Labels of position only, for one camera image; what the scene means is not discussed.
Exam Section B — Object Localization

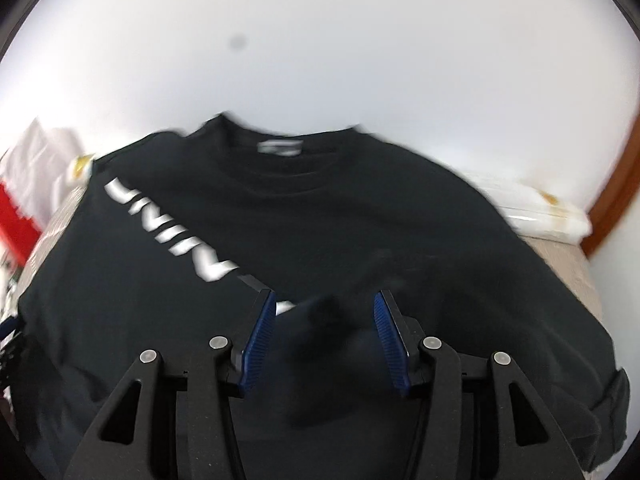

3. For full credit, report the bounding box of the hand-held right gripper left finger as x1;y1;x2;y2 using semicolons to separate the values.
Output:
62;290;277;480

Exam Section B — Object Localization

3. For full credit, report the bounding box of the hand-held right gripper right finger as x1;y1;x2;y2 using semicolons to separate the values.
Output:
374;289;583;480

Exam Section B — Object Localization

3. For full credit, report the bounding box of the black t-shirt with white print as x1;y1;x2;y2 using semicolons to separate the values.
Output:
10;112;631;480

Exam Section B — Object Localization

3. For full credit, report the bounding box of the brown wooden trim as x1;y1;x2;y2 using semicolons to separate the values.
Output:
580;160;640;258

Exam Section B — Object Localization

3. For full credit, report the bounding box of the red and white package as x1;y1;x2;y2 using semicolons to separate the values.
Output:
0;180;43;266

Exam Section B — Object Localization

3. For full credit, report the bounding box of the white plastic bag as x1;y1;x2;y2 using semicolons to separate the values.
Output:
0;117;86;226

